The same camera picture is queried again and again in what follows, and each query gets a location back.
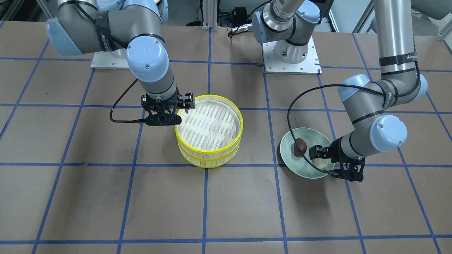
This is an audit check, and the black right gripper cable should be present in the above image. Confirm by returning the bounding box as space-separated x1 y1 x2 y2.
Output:
109 78 149 124

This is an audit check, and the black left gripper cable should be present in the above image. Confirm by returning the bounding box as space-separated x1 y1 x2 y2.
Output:
287 84 385 176

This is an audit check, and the brown bun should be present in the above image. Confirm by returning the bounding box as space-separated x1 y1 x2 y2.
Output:
293 138 307 158

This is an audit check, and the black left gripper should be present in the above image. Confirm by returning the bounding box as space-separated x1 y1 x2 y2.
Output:
309 138 365 182

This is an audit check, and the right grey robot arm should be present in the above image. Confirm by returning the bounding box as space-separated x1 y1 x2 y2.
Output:
46 0 195 126

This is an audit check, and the yellow bamboo steamer layer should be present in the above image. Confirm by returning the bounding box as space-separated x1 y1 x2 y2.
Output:
178 140 240 168
175 95 244 154

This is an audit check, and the white bun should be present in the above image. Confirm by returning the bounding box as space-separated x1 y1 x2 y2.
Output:
312 158 335 171

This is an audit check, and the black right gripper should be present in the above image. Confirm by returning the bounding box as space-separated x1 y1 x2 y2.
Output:
141 93 196 126

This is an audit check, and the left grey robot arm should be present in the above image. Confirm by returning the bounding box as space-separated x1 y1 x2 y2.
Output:
252 0 428 181

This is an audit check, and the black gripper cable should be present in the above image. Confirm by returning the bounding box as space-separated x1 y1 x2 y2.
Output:
109 78 149 124
287 84 385 176

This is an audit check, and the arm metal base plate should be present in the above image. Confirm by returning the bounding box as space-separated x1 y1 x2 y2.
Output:
91 48 130 71
262 37 322 75

